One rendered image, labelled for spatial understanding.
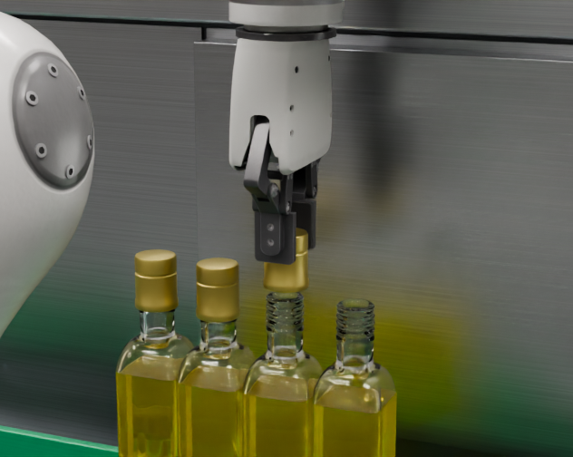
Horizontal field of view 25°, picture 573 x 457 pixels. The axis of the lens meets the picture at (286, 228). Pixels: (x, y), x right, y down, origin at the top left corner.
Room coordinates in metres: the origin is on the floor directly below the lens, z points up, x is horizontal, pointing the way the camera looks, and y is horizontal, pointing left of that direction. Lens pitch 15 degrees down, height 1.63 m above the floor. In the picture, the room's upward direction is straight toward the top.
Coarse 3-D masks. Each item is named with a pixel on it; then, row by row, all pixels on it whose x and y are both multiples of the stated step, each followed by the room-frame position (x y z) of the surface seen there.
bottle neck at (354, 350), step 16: (352, 304) 0.97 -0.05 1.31; (368, 304) 0.96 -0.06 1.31; (336, 320) 0.96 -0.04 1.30; (352, 320) 0.95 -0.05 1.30; (368, 320) 0.95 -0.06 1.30; (336, 336) 0.96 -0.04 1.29; (352, 336) 0.95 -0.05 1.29; (368, 336) 0.95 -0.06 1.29; (336, 352) 0.96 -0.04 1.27; (352, 352) 0.95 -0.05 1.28; (368, 352) 0.95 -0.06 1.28; (352, 368) 0.95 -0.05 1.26
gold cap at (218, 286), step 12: (204, 264) 1.00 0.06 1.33; (216, 264) 1.00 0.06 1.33; (228, 264) 1.00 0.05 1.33; (204, 276) 0.99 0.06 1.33; (216, 276) 0.99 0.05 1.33; (228, 276) 0.99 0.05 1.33; (204, 288) 0.99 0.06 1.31; (216, 288) 0.99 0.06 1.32; (228, 288) 0.99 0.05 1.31; (204, 300) 0.99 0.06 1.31; (216, 300) 0.99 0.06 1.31; (228, 300) 0.99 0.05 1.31; (204, 312) 0.99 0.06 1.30; (216, 312) 0.99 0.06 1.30; (228, 312) 0.99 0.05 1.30
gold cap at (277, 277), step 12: (300, 228) 0.99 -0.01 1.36; (300, 240) 0.97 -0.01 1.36; (300, 252) 0.97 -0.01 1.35; (264, 264) 0.98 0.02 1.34; (276, 264) 0.97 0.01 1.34; (300, 264) 0.97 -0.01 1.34; (264, 276) 0.98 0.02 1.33; (276, 276) 0.97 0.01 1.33; (288, 276) 0.97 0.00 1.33; (300, 276) 0.97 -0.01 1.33; (276, 288) 0.97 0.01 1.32; (288, 288) 0.97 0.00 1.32; (300, 288) 0.97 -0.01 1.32
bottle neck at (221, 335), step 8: (200, 320) 1.00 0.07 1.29; (232, 320) 1.00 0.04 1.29; (208, 328) 0.99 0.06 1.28; (216, 328) 0.99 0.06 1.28; (224, 328) 0.99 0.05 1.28; (232, 328) 1.00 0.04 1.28; (208, 336) 0.99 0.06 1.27; (216, 336) 0.99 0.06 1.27; (224, 336) 0.99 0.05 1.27; (232, 336) 1.00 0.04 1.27; (200, 344) 1.00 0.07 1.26; (208, 344) 0.99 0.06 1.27; (216, 344) 0.99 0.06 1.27; (224, 344) 0.99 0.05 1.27; (232, 344) 1.00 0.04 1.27
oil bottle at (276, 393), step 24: (264, 360) 0.98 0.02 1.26; (288, 360) 0.97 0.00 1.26; (312, 360) 0.98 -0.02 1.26; (264, 384) 0.96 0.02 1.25; (288, 384) 0.95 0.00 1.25; (312, 384) 0.96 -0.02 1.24; (264, 408) 0.96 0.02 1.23; (288, 408) 0.95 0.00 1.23; (264, 432) 0.96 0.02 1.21; (288, 432) 0.95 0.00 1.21; (264, 456) 0.96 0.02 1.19; (288, 456) 0.95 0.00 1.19
